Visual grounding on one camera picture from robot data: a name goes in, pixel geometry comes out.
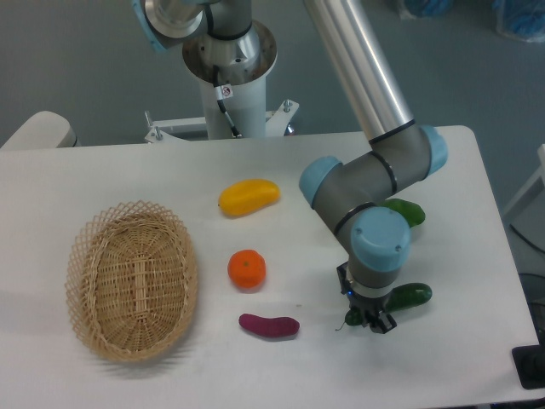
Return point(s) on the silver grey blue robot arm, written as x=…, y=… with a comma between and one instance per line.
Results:
x=347, y=197

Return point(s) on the white furniture frame right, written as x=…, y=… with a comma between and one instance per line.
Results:
x=528, y=192

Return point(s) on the orange tangerine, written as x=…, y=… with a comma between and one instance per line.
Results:
x=247, y=269

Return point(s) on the black device at table edge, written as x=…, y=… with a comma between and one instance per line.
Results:
x=529, y=363

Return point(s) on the green leafy vegetable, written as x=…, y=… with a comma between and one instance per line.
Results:
x=411, y=212

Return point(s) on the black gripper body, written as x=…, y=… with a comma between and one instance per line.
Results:
x=366, y=299

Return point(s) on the yellow mango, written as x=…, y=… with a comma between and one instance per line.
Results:
x=247, y=196

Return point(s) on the dark green cucumber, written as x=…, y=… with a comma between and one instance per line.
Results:
x=401, y=298

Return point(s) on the woven wicker basket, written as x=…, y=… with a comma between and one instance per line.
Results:
x=132, y=282

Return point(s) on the white chair armrest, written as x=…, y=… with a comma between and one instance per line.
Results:
x=43, y=130

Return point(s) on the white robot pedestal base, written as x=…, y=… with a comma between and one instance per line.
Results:
x=232, y=80

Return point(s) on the purple sweet potato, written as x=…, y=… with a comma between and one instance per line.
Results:
x=273, y=328

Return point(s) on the blue plastic bag left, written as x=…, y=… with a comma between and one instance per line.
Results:
x=413, y=9

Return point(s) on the blue plastic bag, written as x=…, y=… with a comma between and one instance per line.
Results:
x=413, y=9
x=521, y=20

